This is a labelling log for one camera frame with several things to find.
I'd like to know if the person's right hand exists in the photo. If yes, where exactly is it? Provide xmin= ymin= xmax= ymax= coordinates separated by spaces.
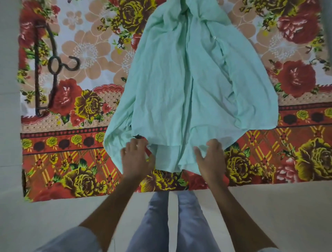
xmin=193 ymin=139 xmax=230 ymax=187

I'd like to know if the person's left hand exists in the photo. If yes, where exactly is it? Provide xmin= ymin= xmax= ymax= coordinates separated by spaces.
xmin=120 ymin=138 xmax=156 ymax=182

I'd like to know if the mint green garment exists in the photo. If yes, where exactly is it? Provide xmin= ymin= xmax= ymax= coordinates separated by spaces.
xmin=103 ymin=0 xmax=279 ymax=175

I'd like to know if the person's left forearm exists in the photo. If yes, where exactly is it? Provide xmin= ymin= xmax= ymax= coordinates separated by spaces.
xmin=79 ymin=178 xmax=146 ymax=252

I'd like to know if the person's right forearm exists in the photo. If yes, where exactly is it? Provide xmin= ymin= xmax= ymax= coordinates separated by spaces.
xmin=207 ymin=183 xmax=278 ymax=252

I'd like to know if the person's left leg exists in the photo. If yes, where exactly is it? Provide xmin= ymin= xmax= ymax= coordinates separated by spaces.
xmin=126 ymin=192 xmax=169 ymax=252

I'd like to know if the person's leg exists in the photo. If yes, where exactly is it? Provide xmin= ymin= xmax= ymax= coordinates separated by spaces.
xmin=177 ymin=190 xmax=221 ymax=252
xmin=126 ymin=192 xmax=169 ymax=252

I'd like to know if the person's right leg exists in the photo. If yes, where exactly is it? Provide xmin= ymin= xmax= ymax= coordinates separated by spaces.
xmin=177 ymin=190 xmax=221 ymax=252

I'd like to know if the floral red orange bedsheet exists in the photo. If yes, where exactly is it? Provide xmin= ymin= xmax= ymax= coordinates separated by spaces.
xmin=17 ymin=0 xmax=332 ymax=203

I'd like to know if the light grey left sleeve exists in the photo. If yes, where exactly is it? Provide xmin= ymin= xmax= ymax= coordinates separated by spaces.
xmin=34 ymin=226 xmax=103 ymax=252

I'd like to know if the black clothes hanger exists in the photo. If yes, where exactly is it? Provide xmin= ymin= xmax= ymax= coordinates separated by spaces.
xmin=34 ymin=19 xmax=81 ymax=117

